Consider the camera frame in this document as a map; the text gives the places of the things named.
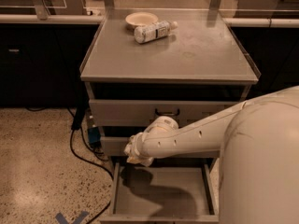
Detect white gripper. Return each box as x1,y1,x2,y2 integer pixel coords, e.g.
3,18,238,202
124,133,153,167

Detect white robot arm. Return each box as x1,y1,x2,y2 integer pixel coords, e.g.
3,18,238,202
124,86,299,224

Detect middle grey drawer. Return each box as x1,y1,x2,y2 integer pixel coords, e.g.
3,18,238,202
100,135,221,159

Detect grey drawer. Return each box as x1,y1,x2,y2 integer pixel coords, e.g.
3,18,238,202
100,162,219,224
90,99,236,127
100,135,221,159

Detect top grey drawer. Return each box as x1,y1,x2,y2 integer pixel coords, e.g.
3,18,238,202
90,99,236,127

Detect bottom grey drawer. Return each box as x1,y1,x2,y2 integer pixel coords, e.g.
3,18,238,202
100,162,219,224

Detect grey drawer cabinet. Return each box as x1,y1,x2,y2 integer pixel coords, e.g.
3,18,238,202
79,7,262,173

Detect blue power box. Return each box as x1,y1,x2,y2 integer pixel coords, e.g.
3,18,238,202
87,127,101,148

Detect blue tape cross mark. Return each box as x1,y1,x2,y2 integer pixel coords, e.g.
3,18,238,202
55,211,89,224

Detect white plastic bottle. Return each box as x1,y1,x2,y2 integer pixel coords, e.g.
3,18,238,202
134,21,178,44

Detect white bowl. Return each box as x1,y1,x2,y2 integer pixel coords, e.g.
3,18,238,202
125,12,158,28

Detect black cable left floor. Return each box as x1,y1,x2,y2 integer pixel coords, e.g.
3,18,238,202
25,106,115,224

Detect white horizontal rail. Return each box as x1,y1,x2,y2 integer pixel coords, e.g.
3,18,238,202
0,14,299,28

